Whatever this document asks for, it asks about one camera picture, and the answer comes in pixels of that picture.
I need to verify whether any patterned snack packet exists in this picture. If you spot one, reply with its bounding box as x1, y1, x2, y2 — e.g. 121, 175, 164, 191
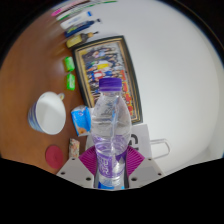
68, 138, 81, 159

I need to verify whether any white paper gift bag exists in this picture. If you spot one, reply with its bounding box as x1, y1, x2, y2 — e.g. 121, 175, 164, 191
84, 123, 171, 162

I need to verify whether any framed group photo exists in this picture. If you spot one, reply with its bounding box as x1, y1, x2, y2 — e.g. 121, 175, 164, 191
71, 35, 143, 124

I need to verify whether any amber pump bottle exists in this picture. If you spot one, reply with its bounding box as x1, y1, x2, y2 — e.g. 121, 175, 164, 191
65, 31, 100, 50

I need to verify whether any blue tissue pack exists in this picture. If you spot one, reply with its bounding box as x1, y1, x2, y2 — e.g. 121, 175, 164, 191
70, 105, 93, 138

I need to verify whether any white lotion bottle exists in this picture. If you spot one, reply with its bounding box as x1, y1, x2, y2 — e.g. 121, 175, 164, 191
59, 10, 93, 30

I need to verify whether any blue patterned paper cup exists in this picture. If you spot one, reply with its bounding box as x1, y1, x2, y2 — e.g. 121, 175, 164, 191
27, 91, 67, 136

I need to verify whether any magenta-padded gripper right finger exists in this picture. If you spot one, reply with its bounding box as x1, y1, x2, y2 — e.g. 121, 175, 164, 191
125, 146, 166, 189

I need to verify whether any clear purple-capped water bottle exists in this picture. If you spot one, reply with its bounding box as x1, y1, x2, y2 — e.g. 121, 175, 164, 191
90, 77, 133, 190

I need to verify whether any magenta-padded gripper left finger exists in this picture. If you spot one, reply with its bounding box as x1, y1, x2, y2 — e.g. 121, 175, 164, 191
56, 146, 100, 189

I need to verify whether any flat round red coaster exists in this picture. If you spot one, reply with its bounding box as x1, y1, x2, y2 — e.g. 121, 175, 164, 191
45, 144, 65, 170

